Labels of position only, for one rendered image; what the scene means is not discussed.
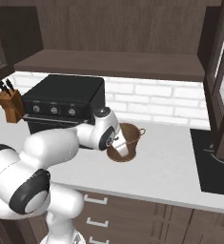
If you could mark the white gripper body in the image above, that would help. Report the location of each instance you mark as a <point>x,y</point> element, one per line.
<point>121,146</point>

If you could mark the brown base cabinet doors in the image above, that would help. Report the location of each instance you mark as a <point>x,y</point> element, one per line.
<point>196,227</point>

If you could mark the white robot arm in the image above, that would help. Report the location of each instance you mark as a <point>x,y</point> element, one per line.
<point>37,152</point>

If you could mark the brown drawer front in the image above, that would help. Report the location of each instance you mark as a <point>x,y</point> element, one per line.
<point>126,240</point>
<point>129,224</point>
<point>129,203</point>

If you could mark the glass-paned cabinet door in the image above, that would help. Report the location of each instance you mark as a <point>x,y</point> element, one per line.
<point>219,95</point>

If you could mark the toaster oven knob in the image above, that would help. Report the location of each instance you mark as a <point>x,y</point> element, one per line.
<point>36,109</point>
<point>54,110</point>
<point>72,111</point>

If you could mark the black toaster oven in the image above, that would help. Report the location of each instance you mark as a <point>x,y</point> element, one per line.
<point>62,92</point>

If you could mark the dark wood cabinet door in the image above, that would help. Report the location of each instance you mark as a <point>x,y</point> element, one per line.
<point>11,35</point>

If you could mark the wooden knife block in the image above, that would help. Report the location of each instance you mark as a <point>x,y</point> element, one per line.
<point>11,106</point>

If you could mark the brown wicker basket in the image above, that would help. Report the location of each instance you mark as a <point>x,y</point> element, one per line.
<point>133,133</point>

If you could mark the black hob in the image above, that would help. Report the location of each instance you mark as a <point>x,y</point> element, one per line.
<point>215,171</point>

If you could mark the dark wood wall cabinet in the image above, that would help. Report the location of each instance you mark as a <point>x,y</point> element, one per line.
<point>116,38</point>

